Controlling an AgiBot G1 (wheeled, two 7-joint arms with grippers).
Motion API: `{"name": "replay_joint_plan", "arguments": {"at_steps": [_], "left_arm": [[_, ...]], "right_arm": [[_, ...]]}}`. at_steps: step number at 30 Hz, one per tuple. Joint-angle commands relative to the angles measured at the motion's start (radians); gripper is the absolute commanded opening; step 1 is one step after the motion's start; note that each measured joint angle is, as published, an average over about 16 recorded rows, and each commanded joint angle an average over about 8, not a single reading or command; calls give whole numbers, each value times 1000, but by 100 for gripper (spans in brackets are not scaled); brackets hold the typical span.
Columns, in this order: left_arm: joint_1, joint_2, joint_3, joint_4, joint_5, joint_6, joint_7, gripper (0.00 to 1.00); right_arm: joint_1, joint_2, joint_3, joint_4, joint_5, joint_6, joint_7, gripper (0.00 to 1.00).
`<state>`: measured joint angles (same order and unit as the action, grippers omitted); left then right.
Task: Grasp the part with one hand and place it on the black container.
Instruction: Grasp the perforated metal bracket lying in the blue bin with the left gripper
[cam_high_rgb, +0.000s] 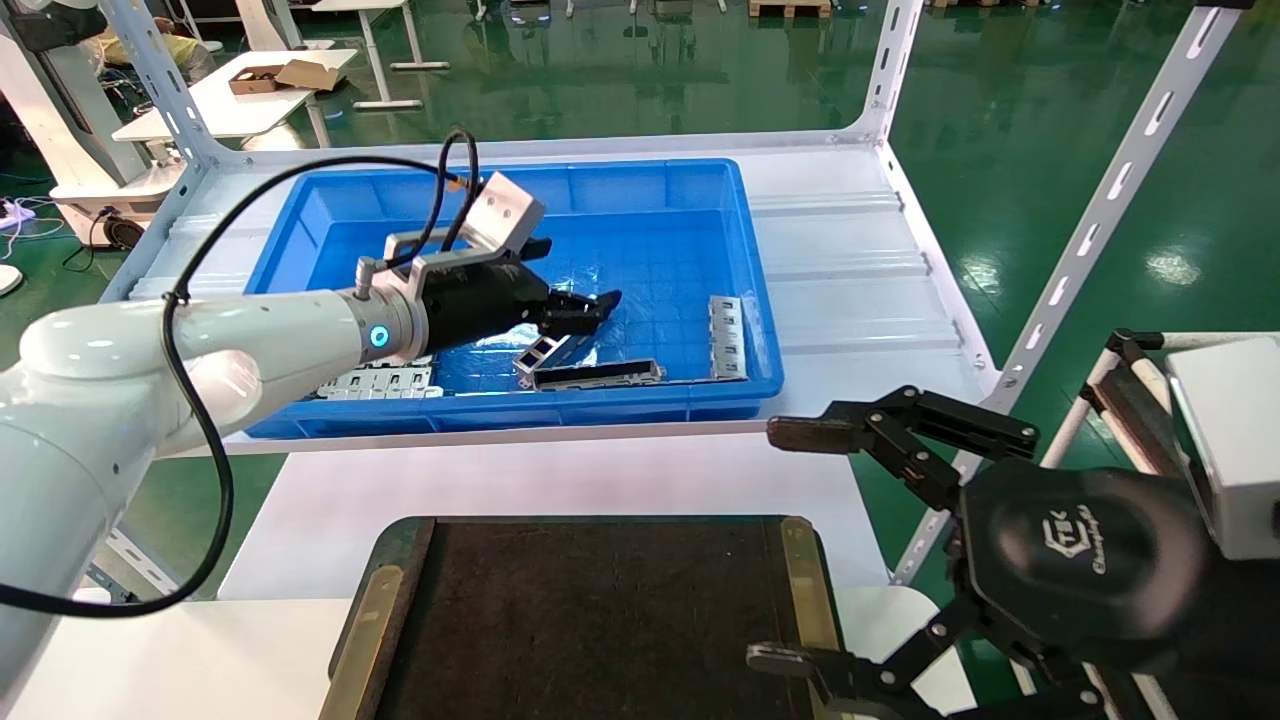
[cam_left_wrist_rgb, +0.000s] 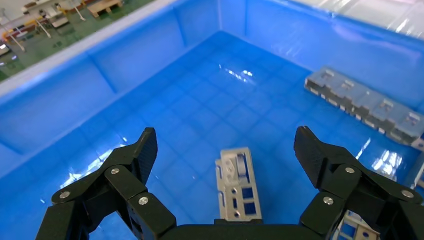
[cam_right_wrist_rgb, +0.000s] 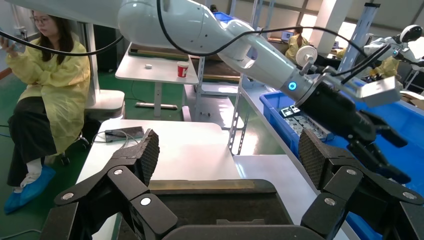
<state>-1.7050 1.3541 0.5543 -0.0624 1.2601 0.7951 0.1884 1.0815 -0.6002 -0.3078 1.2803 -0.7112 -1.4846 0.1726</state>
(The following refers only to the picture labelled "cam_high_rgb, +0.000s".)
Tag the blue plastic bin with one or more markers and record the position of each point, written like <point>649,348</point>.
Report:
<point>660,250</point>

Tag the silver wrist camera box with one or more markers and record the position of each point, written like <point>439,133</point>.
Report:
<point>1235,440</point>
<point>505,212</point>

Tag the clear plastic bag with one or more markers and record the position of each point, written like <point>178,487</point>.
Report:
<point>497,342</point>

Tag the dark long metal part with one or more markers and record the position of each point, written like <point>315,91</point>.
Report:
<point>595,376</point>

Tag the white perforated metal shelf rack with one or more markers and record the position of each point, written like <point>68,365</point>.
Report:
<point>850,290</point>

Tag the grey metal camera bracket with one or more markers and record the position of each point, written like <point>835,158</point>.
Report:
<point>440,265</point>

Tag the grey metal part with windows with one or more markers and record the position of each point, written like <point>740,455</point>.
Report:
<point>540,352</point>

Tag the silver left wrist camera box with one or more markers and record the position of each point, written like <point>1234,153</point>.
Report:
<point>505,212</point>

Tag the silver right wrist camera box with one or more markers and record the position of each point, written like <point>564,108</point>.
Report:
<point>1235,440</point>

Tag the white tube frame black pads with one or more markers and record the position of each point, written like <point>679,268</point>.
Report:
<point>1130,400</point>

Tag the person in yellow shirt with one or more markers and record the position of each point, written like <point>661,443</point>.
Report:
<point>175,45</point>

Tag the white machine stand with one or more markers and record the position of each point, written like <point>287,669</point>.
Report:
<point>70,130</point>

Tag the brown cardboard box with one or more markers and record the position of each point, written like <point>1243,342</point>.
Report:
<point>300,75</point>

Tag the white round-cornered table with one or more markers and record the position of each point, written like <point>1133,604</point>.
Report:
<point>230,105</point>

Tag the white desk with legs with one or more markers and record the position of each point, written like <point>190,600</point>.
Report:
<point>375,60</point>

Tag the black flat container tray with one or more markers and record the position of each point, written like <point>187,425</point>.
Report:
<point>600,610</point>

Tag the wooden pallet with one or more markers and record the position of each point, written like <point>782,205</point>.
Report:
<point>790,8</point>

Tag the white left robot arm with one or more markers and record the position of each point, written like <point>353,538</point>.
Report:
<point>120,370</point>

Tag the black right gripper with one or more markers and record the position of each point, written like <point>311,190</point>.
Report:
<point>1080,560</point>

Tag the silver slotted metal part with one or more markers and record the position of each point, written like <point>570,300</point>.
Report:
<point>727,338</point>
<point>380,384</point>
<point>400,365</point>

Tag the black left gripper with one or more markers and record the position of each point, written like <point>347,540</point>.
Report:
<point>480,305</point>

